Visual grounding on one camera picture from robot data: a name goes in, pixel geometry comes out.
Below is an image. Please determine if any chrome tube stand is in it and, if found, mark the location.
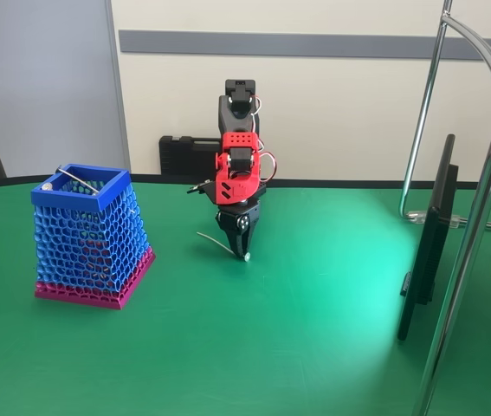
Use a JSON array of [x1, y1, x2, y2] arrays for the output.
[[398, 0, 491, 416]]

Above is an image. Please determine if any green cloth with black edge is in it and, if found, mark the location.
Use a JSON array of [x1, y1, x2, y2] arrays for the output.
[[0, 172, 491, 416]]

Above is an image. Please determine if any black LED light panel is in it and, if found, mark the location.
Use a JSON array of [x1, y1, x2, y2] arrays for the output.
[[396, 133, 461, 343]]

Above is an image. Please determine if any blue and magenta mesh basket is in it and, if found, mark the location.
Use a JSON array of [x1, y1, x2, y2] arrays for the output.
[[30, 163, 158, 311]]

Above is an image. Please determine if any grey wall rail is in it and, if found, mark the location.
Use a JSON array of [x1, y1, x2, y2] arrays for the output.
[[118, 29, 491, 62]]

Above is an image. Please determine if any clear plastic clip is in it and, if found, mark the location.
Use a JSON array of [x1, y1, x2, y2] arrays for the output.
[[408, 209, 465, 230]]

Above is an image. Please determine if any red and white servo cable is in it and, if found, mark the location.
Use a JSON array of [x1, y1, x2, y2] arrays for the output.
[[249, 94, 279, 182]]

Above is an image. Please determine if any grey door panel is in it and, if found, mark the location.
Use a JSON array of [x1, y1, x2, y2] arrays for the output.
[[0, 0, 130, 179]]

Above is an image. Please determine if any black plastic case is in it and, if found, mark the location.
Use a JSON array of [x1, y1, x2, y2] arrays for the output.
[[158, 134, 223, 177]]

